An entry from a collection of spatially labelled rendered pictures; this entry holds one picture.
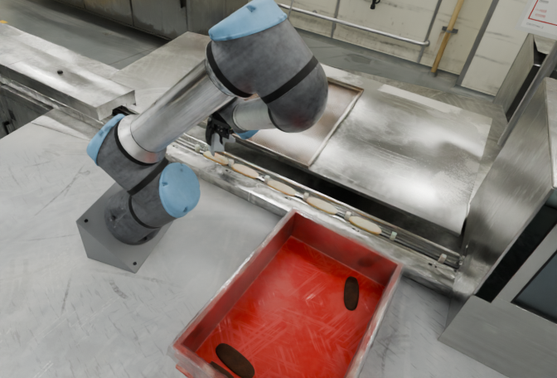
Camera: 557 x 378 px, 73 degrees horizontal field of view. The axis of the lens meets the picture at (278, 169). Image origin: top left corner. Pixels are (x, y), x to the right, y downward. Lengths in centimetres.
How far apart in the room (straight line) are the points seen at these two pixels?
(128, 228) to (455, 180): 99
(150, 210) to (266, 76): 44
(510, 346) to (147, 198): 83
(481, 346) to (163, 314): 71
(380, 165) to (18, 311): 106
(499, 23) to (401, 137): 302
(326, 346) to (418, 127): 88
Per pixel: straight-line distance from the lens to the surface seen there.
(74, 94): 157
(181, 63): 203
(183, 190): 88
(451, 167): 138
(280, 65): 60
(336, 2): 494
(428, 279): 109
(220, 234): 109
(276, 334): 92
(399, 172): 129
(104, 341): 95
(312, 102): 63
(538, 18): 170
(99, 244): 101
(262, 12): 61
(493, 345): 100
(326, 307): 98
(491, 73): 446
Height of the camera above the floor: 164
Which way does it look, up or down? 38 degrees down
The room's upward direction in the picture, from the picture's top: 8 degrees clockwise
